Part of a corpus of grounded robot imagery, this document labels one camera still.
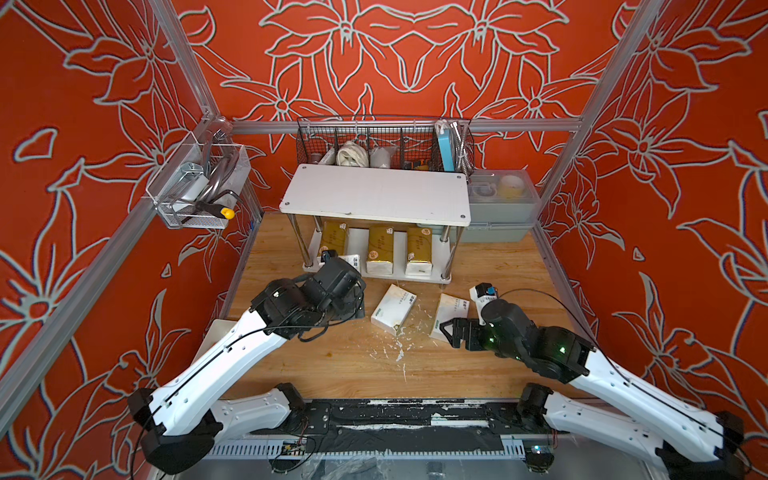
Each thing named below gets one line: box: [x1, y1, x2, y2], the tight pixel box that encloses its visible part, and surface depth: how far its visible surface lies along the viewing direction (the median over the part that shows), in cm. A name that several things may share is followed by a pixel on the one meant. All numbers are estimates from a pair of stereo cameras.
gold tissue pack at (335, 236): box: [322, 221, 348, 256], surface depth 98 cm
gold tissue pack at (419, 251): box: [405, 227, 434, 275], surface depth 94 cm
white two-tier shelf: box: [279, 164, 471, 284], surface depth 82 cm
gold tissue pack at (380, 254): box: [366, 226, 394, 274], surface depth 94 cm
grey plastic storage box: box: [460, 169, 541, 243], surface depth 105 cm
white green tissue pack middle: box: [371, 284, 417, 336], surface depth 91 cm
